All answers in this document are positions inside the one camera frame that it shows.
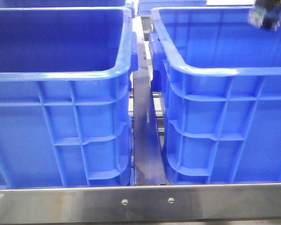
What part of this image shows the steel front rail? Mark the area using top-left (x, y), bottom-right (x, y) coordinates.
top-left (0, 183), bottom-right (281, 224)

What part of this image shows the right blue plastic bin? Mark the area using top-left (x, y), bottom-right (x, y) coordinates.
top-left (150, 7), bottom-right (281, 184)

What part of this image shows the far left blue bin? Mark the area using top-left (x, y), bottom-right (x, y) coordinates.
top-left (0, 0), bottom-right (134, 9)

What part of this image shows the steel divider bar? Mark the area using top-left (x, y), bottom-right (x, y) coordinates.
top-left (132, 70), bottom-right (166, 186)

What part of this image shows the far right blue bin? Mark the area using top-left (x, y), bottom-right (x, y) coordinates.
top-left (137, 0), bottom-right (207, 15)

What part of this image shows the blue plastic bin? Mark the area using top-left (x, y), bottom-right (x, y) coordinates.
top-left (0, 7), bottom-right (138, 189)
top-left (150, 7), bottom-right (281, 184)

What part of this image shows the left blue plastic bin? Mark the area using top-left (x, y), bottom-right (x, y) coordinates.
top-left (0, 7), bottom-right (138, 189)

